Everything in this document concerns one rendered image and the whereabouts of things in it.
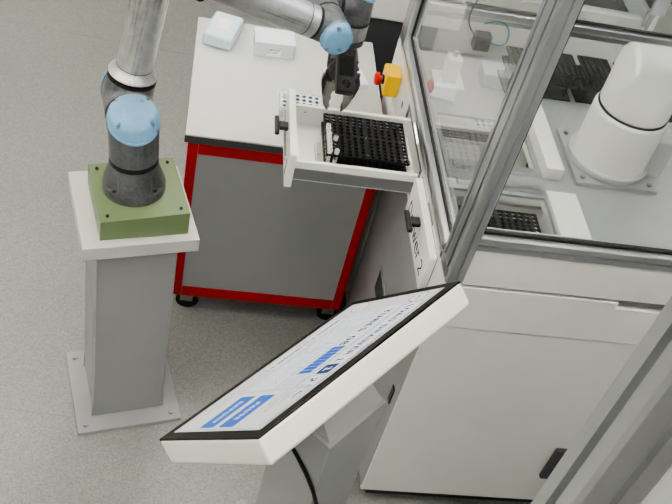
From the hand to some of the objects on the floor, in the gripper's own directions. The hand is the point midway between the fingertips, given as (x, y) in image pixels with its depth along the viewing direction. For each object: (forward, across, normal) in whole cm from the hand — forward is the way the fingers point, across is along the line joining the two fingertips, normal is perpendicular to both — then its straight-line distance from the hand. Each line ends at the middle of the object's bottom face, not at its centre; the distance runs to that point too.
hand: (334, 107), depth 234 cm
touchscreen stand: (+98, +9, +93) cm, 135 cm away
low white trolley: (+97, +9, -40) cm, 106 cm away
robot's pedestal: (+97, +48, +22) cm, 111 cm away
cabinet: (+98, -70, +6) cm, 120 cm away
